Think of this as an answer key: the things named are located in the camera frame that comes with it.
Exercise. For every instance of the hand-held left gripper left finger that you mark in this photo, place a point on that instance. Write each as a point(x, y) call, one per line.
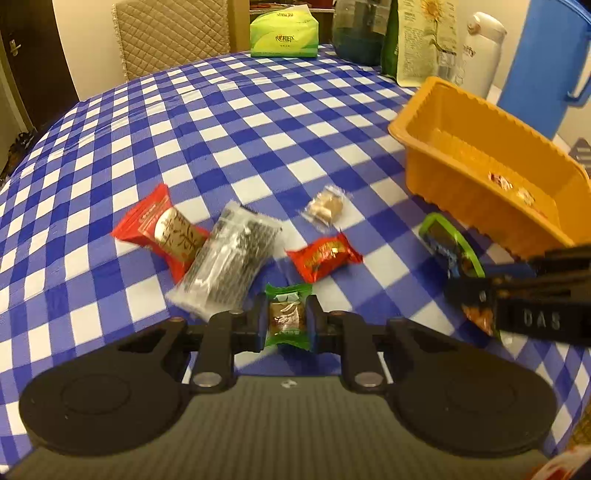
point(244, 330)

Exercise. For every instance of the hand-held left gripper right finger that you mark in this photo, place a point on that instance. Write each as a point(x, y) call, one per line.
point(314, 327)

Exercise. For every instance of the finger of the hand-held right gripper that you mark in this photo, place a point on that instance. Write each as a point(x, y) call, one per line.
point(563, 261)
point(471, 290)

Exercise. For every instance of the green candy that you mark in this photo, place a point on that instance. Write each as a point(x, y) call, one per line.
point(286, 318)

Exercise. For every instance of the green edged snack packet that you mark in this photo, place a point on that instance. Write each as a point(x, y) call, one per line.
point(448, 244)

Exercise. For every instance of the red yellow print candy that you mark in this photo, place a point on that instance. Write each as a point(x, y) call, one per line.
point(323, 256)

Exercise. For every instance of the clear silver snack packet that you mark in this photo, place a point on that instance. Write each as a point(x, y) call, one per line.
point(231, 258)

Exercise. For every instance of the orange plastic tray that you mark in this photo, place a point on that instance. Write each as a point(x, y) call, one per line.
point(461, 203)

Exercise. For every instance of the beige nougat clear wrapper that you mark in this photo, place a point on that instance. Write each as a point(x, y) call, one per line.
point(325, 207)

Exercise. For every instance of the red snack pack beige label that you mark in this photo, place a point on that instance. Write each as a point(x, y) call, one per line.
point(161, 230)

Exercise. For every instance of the grey phone stand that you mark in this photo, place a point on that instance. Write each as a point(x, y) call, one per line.
point(581, 154)

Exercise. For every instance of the blue white checkered tablecloth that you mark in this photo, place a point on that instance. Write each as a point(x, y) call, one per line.
point(231, 138)

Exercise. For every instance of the blue thermos jug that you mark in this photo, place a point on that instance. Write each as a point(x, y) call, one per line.
point(535, 60)

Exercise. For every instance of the white insulated bottle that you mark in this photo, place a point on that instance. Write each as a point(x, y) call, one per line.
point(482, 55)

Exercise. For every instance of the sunflower print snack bag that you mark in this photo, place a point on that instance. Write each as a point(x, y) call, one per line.
point(420, 41)

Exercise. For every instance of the dark glass jar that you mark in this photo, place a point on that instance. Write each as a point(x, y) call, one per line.
point(358, 37)

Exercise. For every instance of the dark shoe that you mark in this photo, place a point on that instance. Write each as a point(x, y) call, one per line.
point(21, 143)

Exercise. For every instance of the green tissue pack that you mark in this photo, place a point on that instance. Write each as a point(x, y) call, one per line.
point(281, 34)

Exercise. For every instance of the beige quilted chair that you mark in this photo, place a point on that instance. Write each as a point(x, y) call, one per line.
point(171, 37)

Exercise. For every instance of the dark wooden door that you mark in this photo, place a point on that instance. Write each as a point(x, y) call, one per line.
point(32, 60)

